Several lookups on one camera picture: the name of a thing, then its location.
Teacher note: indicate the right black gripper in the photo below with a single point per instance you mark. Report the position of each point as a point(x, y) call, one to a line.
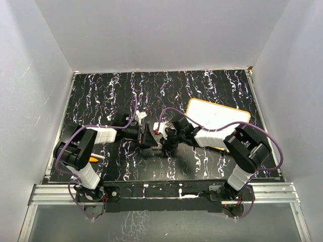
point(166, 143)

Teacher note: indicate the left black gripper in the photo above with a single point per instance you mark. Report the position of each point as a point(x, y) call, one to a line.
point(137, 141)

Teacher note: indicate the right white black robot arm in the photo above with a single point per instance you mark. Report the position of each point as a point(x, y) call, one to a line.
point(248, 149)

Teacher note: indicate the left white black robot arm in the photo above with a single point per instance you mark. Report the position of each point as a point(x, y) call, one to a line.
point(75, 147)

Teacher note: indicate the white marker pen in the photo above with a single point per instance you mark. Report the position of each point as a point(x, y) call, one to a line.
point(97, 156)

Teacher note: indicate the orange framed whiteboard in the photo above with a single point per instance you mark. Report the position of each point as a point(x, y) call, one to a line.
point(213, 116)

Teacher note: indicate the yellow marker cap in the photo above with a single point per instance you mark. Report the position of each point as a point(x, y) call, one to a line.
point(94, 160)

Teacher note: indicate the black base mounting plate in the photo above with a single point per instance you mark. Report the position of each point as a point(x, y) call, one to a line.
point(172, 195)

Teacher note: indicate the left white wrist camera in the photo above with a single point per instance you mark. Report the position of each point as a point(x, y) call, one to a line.
point(139, 116)

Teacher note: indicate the aluminium frame rail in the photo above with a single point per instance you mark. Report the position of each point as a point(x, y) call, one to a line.
point(263, 193)

